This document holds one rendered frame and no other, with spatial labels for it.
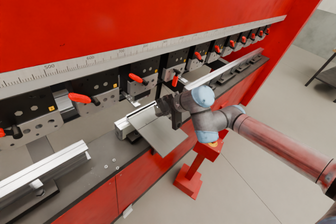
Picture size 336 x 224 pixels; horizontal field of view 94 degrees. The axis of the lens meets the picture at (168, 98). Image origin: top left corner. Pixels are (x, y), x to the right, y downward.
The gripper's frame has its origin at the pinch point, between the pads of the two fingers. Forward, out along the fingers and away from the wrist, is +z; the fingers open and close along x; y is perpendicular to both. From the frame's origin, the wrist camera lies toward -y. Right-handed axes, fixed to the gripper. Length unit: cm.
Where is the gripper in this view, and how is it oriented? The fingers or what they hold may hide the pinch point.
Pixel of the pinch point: (157, 114)
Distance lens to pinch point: 81.4
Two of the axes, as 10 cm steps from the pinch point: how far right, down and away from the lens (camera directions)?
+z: -5.4, 2.1, 8.1
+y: -3.8, -9.2, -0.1
